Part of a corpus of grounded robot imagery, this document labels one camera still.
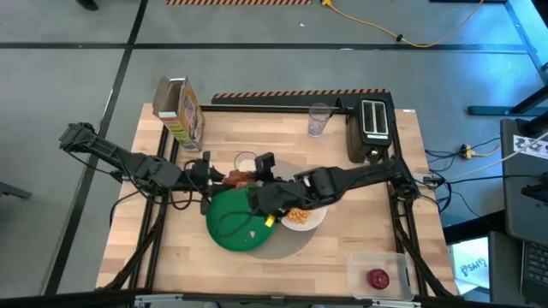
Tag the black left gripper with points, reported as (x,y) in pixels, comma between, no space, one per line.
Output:
(199,177)

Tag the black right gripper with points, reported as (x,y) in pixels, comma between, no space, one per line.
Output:
(265,199)

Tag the toast slice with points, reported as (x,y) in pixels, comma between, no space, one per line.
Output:
(240,177)

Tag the yellow cereal box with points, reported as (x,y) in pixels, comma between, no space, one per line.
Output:
(188,115)

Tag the tall clear tumbler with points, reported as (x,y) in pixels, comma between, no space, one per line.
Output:
(319,124)

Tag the red apple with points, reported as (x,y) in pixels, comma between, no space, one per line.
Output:
(378,279)

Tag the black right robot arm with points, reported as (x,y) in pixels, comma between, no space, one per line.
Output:
(364,173)

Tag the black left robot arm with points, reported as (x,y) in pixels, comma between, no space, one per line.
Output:
(128,161)

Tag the short glass of milk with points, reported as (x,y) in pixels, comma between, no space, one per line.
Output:
(246,164)

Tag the yellow cereal balls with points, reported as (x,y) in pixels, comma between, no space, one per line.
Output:
(299,216)

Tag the green plate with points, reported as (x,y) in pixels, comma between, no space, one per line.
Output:
(240,244)

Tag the grey round placemat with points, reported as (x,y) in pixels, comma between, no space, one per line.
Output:
(291,244)

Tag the white bowl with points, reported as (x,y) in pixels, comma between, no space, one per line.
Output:
(319,216)

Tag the black bar with hazard stripes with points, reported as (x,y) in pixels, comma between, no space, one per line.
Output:
(278,99)

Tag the black toaster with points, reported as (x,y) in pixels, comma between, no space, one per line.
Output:
(355,137)

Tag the clear plastic container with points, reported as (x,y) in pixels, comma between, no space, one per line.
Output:
(359,278)

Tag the orange black hazard floor tape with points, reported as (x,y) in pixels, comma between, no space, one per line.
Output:
(240,2)

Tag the black crossbar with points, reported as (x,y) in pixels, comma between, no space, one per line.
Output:
(64,301)

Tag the grey furniture foot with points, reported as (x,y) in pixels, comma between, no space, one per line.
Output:
(15,191)

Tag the yellow power splitter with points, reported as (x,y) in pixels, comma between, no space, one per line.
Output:
(466,150)

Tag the white printed panel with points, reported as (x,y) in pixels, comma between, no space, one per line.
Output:
(468,265)

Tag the black stand leg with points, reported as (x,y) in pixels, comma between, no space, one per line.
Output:
(492,110)

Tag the grey equipment cabinet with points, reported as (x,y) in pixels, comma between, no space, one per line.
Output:
(526,214)

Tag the white marker sheet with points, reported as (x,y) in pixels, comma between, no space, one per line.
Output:
(531,147)

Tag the black keyboard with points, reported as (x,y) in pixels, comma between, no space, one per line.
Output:
(537,265)

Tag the black aluminium table frame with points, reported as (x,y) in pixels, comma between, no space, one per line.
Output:
(149,278)

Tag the silver metal bracket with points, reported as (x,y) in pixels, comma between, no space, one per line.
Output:
(158,299)
(396,304)

